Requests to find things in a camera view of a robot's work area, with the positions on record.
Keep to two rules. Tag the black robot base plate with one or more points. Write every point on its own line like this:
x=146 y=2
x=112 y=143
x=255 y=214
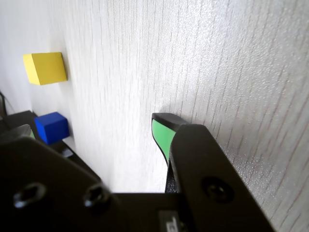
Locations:
x=79 y=166

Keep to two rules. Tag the blue wooden cube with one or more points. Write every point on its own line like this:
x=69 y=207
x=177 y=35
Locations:
x=51 y=128

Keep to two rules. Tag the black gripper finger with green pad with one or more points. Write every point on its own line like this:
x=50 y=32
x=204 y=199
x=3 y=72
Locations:
x=21 y=131
x=198 y=154

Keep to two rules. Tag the yellow wooden cube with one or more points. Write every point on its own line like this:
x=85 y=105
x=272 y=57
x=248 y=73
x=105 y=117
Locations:
x=46 y=68

